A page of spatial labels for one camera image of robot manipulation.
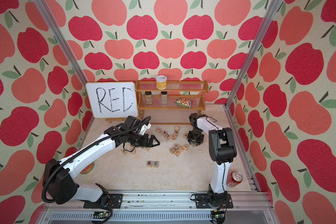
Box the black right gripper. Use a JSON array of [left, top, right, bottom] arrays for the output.
[[187, 130, 204, 146]]

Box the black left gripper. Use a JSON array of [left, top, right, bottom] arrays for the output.
[[128, 131, 161, 147]]

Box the wooden block purple R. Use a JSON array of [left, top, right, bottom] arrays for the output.
[[146, 161, 153, 168]]

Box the wooden block teal E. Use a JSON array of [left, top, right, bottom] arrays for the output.
[[153, 161, 159, 168]]

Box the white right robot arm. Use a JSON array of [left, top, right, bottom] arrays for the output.
[[187, 113, 237, 209]]

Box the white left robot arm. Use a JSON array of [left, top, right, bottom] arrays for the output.
[[41, 116, 160, 209]]

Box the whiteboard with RED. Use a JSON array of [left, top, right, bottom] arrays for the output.
[[85, 82, 138, 119]]

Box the wooden block purple L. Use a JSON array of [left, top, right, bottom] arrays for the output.
[[165, 134, 171, 141]]

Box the wooden block red A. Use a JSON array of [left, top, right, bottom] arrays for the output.
[[174, 149, 182, 156]]

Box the plain wooden block lower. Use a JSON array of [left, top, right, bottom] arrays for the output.
[[169, 147, 176, 154]]

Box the wooden block green V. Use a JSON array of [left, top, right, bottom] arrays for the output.
[[121, 149, 128, 155]]

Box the snack packet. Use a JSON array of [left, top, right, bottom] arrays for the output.
[[175, 98, 192, 108]]

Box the wooden two-tier shelf rack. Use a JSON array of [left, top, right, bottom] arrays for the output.
[[135, 80, 209, 119]]

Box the spice jar left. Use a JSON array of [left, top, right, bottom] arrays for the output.
[[145, 91, 153, 105]]

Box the spice jar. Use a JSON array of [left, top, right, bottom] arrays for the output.
[[161, 91, 168, 105], [145, 91, 153, 105]]

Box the spice jar right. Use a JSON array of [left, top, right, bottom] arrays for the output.
[[161, 91, 168, 105]]

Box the red soda can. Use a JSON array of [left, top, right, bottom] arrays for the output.
[[226, 171, 243, 188]]

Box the yellow tin can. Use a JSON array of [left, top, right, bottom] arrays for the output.
[[155, 75, 168, 90]]

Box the round tin left floor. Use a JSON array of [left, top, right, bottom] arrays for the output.
[[80, 162, 95, 175]]

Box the aluminium front rail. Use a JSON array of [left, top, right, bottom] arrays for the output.
[[34, 190, 279, 224]]

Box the aluminium corner post right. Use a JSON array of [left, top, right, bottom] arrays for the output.
[[225, 0, 283, 110]]

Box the aluminium corner post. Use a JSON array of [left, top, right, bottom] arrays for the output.
[[225, 0, 283, 110], [34, 1, 88, 89]]

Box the aluminium corner post left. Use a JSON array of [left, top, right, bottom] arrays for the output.
[[34, 1, 88, 89]]

